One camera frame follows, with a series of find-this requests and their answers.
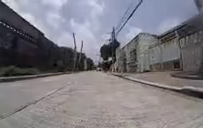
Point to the strip of low plants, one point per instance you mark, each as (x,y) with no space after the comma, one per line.
(15,70)

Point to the dark tree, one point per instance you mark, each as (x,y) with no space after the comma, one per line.
(105,51)

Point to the raised concrete pavement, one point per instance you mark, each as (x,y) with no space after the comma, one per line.
(162,80)

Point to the grey building with gate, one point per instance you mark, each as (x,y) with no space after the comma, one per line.
(170,50)

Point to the long dark wall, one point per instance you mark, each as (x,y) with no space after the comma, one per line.
(19,46)

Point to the grey concrete road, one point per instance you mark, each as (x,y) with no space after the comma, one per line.
(99,100)

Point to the dark utility pole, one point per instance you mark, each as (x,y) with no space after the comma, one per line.
(113,50)

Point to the pale vehicle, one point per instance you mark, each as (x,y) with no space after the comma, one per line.
(98,69)

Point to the leaning tall pole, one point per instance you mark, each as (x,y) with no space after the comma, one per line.
(74,50)

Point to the low concrete kerb strip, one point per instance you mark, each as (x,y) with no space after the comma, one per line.
(22,77)

